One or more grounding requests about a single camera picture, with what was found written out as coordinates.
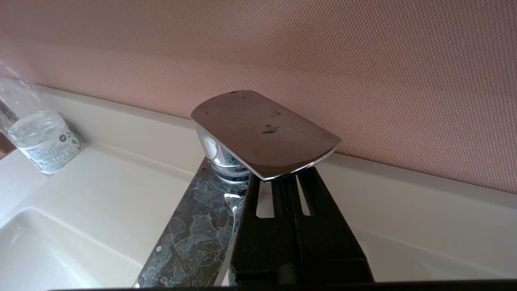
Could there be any clear capless water bottle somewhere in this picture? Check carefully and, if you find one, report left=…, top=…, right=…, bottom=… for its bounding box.
left=0, top=61, right=85, bottom=175

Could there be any chrome faucet body spout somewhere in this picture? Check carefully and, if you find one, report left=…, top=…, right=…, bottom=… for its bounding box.
left=135, top=125, right=253, bottom=288

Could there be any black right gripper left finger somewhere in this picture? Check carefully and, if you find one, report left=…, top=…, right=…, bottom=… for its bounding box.
left=228, top=174, right=299, bottom=283

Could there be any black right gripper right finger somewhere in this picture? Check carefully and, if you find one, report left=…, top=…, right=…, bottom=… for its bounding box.
left=288, top=167, right=374, bottom=283

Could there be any chrome faucet lever handle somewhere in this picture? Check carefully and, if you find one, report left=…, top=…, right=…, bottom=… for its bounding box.
left=191, top=90, right=341, bottom=181

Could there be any white ceramic sink basin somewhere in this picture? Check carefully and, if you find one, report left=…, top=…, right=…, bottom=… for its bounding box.
left=0, top=85, right=517, bottom=289

